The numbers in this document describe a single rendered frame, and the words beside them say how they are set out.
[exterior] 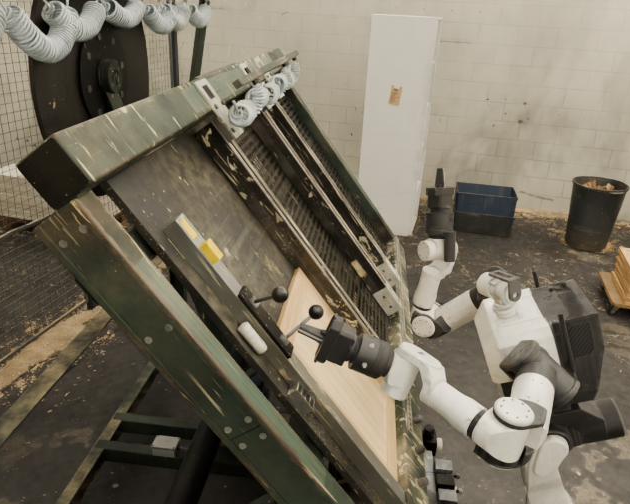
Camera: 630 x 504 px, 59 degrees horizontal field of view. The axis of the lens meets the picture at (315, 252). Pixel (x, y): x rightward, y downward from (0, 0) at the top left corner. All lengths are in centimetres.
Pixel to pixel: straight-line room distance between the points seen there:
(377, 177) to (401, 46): 123
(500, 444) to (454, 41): 586
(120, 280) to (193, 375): 23
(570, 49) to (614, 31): 43
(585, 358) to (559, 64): 540
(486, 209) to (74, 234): 524
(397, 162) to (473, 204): 96
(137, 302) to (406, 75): 457
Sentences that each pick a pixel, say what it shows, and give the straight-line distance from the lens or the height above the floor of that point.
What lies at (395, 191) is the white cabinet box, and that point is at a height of 45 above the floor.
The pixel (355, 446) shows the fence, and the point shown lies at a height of 108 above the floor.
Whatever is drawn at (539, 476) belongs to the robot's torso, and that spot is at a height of 85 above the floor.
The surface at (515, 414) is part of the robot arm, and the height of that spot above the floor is 138.
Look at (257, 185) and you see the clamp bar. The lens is 171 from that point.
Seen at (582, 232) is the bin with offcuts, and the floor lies 18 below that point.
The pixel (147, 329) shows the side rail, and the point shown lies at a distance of 110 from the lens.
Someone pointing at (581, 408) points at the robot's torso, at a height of 109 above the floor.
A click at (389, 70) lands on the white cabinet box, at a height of 159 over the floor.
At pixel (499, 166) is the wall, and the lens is 696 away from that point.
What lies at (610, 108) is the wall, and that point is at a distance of 697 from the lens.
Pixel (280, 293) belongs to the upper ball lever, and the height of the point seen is 152.
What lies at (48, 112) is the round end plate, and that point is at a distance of 178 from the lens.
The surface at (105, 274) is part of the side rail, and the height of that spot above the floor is 164.
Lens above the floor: 210
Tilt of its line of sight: 24 degrees down
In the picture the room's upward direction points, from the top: 3 degrees clockwise
